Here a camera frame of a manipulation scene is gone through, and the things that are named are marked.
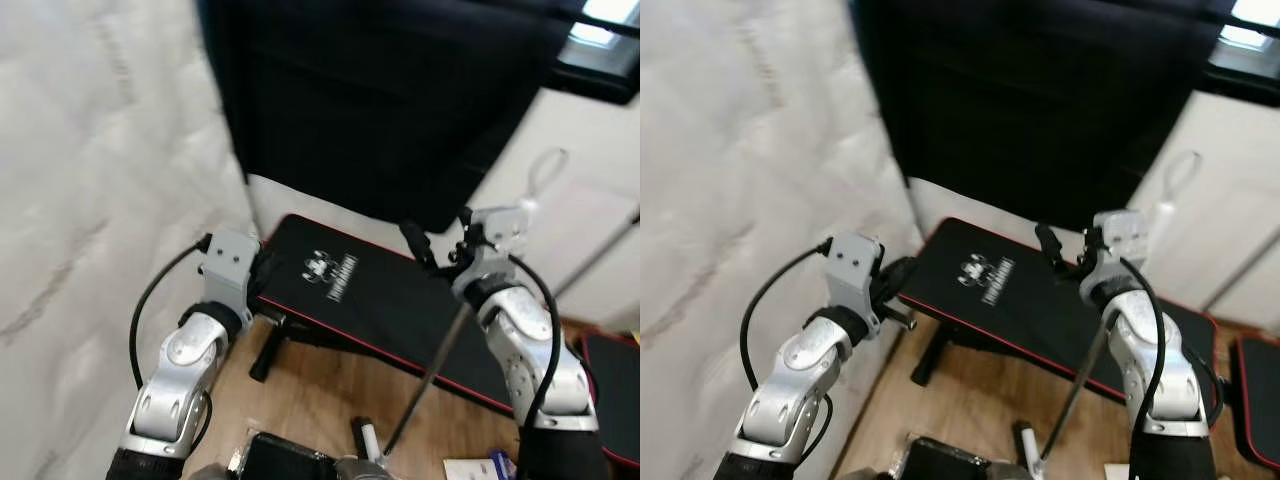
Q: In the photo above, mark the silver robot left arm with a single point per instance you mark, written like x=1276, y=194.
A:
x=800, y=385
x=175, y=380

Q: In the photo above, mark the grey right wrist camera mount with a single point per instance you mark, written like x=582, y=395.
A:
x=500, y=235
x=1125, y=235

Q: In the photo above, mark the window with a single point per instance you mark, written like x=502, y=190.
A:
x=1245, y=30
x=600, y=30

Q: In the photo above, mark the large black panel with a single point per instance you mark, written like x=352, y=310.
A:
x=1030, y=100
x=380, y=100

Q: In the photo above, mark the black red-trimmed workout bench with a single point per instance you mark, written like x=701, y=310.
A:
x=1020, y=300
x=380, y=300

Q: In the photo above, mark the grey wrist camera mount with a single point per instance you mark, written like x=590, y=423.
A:
x=1125, y=235
x=500, y=235
x=855, y=265
x=232, y=265

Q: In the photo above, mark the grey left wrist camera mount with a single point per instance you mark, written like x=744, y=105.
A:
x=855, y=265
x=232, y=265

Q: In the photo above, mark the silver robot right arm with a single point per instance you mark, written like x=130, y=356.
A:
x=525, y=350
x=1150, y=360

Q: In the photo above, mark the white quilted mattress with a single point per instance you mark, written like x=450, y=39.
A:
x=760, y=150
x=100, y=180

